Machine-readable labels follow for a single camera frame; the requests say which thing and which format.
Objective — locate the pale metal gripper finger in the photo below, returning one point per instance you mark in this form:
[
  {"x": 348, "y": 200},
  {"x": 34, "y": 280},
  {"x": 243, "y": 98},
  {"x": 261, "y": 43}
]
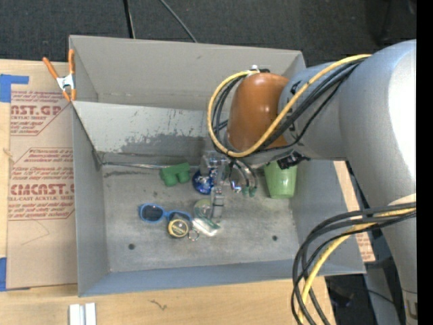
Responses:
[
  {"x": 213, "y": 205},
  {"x": 220, "y": 206}
]

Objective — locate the dark blue round object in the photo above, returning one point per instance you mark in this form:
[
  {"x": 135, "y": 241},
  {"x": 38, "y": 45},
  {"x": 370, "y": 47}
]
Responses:
[{"x": 202, "y": 183}]

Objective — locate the black and yellow tape measure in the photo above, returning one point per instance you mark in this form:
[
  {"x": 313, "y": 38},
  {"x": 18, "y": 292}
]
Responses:
[{"x": 178, "y": 228}]

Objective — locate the green toy block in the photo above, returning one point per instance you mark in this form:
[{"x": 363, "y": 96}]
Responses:
[{"x": 174, "y": 174}]

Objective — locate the blue sunglasses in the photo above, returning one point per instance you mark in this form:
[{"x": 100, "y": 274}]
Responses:
[{"x": 152, "y": 212}]

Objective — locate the green plastic cup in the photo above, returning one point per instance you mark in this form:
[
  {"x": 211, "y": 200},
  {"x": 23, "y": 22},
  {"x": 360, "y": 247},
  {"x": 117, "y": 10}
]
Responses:
[{"x": 280, "y": 181}]

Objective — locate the grey metal bin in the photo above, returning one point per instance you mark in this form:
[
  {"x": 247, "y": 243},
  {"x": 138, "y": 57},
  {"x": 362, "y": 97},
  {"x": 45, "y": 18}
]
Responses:
[{"x": 152, "y": 249}]

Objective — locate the brown cardboard board red print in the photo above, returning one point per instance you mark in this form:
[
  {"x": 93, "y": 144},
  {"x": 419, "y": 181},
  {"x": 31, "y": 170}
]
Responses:
[{"x": 40, "y": 242}]

